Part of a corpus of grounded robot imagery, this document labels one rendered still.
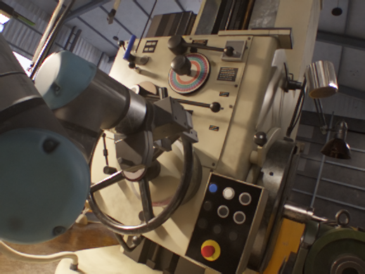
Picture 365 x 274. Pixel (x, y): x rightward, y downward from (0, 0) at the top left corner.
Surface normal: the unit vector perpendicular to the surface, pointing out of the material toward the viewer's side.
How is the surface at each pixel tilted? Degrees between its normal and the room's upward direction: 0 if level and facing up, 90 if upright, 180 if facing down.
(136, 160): 90
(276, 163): 58
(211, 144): 90
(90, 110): 90
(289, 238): 90
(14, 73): 48
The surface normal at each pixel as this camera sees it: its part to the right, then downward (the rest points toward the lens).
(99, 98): 0.81, 0.20
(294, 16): -0.50, -0.25
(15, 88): 0.79, -0.37
